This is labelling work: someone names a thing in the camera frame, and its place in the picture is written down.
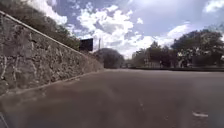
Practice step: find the round dark tree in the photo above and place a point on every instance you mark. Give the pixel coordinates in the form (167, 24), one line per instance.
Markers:
(110, 58)

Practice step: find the high stone wall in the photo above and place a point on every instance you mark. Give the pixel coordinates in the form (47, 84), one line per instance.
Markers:
(40, 60)

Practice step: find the grey asphalt road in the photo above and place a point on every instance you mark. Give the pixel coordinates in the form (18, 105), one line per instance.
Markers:
(133, 100)

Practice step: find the pole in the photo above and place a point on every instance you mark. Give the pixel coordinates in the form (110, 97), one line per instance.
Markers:
(99, 43)

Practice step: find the bushes above wall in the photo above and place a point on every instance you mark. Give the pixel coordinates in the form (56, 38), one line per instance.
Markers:
(36, 18)

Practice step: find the row of trees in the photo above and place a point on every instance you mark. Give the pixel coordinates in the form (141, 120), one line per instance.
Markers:
(196, 46)

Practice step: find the dark sign board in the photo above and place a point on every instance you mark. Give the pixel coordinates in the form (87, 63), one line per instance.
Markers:
(86, 44)

